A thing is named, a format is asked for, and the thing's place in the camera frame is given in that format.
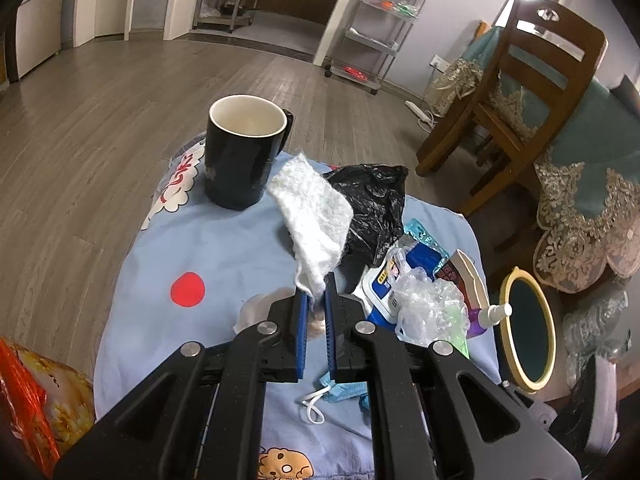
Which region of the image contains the plastic-wrapped bottle pack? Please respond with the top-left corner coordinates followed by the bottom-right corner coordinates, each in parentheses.
top-left (562, 287), bottom-right (632, 361)

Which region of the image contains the red and orange bag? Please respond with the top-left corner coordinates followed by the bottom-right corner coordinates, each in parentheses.
top-left (0, 337), bottom-right (96, 478)

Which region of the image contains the blue printed blanket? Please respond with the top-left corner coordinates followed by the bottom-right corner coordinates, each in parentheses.
top-left (94, 132), bottom-right (501, 480)

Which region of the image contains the teal blister pack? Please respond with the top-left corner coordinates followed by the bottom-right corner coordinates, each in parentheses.
top-left (402, 218), bottom-right (449, 276)

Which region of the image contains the white cabinet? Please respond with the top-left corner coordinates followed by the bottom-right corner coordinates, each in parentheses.
top-left (15, 0), bottom-right (66, 78)

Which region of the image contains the teal lace-edged tablecloth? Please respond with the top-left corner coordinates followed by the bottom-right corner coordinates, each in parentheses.
top-left (430, 25), bottom-right (640, 293)

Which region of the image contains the wooden chair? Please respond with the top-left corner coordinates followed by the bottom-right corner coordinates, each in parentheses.
top-left (415, 0), bottom-right (608, 216)

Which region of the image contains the blue face mask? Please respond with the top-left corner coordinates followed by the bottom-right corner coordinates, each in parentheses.
top-left (300, 372), bottom-right (371, 426)

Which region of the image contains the white cloth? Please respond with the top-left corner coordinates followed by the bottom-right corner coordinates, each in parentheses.
top-left (266, 152), bottom-right (355, 297)

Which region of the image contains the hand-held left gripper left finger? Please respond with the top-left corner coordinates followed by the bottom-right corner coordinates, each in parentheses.
top-left (52, 287), bottom-right (308, 480)

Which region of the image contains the black plastic bag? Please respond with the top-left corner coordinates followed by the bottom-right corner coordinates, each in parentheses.
top-left (322, 163), bottom-right (409, 268)

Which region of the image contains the black mug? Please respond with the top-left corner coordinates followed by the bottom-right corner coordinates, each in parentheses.
top-left (202, 94), bottom-right (295, 211)

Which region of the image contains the teal bin with yellow rim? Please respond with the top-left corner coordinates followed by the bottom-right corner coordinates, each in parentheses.
top-left (497, 266), bottom-right (557, 394)

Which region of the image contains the red snack packet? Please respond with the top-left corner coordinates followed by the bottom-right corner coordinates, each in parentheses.
top-left (432, 249), bottom-right (491, 311)

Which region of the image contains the purple spray bottle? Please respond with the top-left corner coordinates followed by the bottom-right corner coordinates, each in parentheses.
top-left (465, 303), bottom-right (513, 338)

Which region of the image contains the grey wheeled shelf rack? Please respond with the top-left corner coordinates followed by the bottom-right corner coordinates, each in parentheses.
top-left (324, 0), bottom-right (440, 96)

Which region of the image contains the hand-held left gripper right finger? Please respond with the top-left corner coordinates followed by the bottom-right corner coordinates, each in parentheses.
top-left (324, 271), bottom-right (583, 480)

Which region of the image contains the white power strip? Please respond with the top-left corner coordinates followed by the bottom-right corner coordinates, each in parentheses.
top-left (405, 100), bottom-right (437, 126)

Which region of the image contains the white and blue packet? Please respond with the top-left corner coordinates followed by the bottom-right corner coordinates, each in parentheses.
top-left (357, 247), bottom-right (441, 328)

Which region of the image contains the crumpled clear plastic bag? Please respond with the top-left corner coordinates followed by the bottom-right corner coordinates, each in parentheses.
top-left (387, 247), bottom-right (471, 346)

